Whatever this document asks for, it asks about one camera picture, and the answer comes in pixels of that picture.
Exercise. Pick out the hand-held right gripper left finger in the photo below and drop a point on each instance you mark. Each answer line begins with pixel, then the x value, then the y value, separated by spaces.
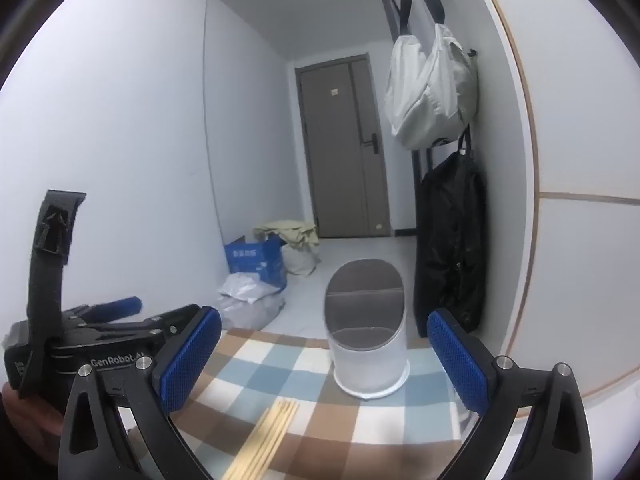
pixel 187 355

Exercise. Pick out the pile of wooden chopsticks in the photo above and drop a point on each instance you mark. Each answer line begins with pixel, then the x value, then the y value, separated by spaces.
pixel 272 430

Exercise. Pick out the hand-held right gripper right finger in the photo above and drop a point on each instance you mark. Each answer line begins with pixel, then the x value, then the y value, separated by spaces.
pixel 457 360

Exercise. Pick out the blue cardboard box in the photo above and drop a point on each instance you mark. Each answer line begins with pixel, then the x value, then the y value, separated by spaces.
pixel 255 260

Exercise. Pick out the black hanging bag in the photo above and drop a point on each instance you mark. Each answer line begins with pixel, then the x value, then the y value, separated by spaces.
pixel 450 240

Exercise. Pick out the white plastic bag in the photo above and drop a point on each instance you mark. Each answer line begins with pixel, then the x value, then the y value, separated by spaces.
pixel 250 305

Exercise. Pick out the grey door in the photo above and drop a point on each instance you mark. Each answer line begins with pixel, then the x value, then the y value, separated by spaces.
pixel 335 160

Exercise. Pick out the checkered tablecloth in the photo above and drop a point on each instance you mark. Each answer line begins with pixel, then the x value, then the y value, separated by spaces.
pixel 310 440

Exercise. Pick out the olive cloth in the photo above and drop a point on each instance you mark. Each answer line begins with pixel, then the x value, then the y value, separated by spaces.
pixel 290 234

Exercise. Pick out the white hanging bag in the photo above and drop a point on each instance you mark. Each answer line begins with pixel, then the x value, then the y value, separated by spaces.
pixel 425 105

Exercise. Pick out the white grey utensil holder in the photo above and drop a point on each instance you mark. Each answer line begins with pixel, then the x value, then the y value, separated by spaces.
pixel 367 365

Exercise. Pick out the white sack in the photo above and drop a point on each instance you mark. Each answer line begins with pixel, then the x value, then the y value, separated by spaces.
pixel 300 262

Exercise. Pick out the white wardrobe with wood trim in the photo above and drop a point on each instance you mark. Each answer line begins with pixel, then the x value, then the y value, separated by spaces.
pixel 575 135

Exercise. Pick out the person's left hand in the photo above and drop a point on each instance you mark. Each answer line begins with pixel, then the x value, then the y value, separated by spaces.
pixel 25 420

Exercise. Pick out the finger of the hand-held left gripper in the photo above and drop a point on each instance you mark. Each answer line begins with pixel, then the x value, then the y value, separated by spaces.
pixel 120 306
pixel 170 317

